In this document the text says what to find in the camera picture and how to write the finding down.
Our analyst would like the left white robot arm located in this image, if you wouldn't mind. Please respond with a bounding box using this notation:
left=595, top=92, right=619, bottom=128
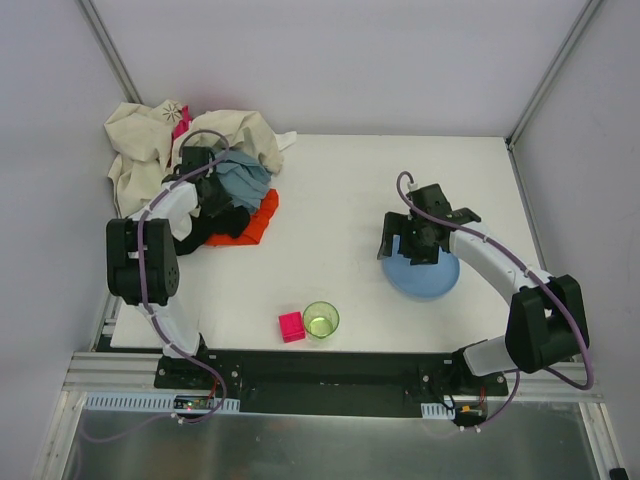
left=106, top=146, right=233, bottom=358

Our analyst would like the aluminium corner post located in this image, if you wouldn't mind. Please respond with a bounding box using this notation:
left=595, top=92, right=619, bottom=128
left=504, top=0, right=606, bottom=151
left=74, top=0, right=143, bottom=104

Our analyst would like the left aluminium corner post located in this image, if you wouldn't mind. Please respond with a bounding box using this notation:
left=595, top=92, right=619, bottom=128
left=74, top=0, right=143, bottom=104

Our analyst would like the black cloth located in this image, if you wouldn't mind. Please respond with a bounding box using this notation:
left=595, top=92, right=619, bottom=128
left=173, top=206, right=251, bottom=256

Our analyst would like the pink plastic cube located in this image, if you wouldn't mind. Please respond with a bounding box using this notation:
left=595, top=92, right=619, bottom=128
left=278, top=312, right=306, bottom=343

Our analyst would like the orange cloth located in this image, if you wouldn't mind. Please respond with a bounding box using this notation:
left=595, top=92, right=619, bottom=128
left=205, top=188, right=280, bottom=247

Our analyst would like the white cable duct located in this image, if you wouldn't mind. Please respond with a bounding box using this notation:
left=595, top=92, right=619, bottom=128
left=84, top=392, right=240, bottom=415
left=420, top=403, right=456, bottom=421

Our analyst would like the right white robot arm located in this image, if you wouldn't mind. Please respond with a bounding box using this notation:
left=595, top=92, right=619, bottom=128
left=377, top=182, right=595, bottom=391

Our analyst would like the blue-grey cloth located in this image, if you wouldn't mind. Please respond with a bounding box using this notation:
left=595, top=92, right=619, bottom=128
left=216, top=150, right=271, bottom=214

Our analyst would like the left white cable duct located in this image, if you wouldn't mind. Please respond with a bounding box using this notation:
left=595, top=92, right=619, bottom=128
left=84, top=392, right=240, bottom=415

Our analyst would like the green transparent cup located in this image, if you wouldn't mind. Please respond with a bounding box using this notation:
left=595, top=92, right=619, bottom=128
left=302, top=301, right=340, bottom=340

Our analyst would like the blue plastic plate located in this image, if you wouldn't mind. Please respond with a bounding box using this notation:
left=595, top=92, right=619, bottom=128
left=382, top=236, right=460, bottom=300

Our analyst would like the right aluminium corner post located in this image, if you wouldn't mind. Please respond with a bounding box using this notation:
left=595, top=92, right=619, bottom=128
left=504, top=0, right=606, bottom=151

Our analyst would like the right white cable duct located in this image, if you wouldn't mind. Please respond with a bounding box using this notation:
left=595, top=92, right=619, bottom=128
left=420, top=403, right=456, bottom=421

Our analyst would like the beige cloth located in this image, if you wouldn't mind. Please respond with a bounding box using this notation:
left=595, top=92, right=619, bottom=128
left=104, top=100, right=284, bottom=217

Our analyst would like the magenta cloth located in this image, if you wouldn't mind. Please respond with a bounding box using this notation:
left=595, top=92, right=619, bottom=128
left=172, top=105, right=193, bottom=142

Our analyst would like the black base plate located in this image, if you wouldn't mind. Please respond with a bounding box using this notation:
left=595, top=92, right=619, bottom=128
left=154, top=350, right=508, bottom=418

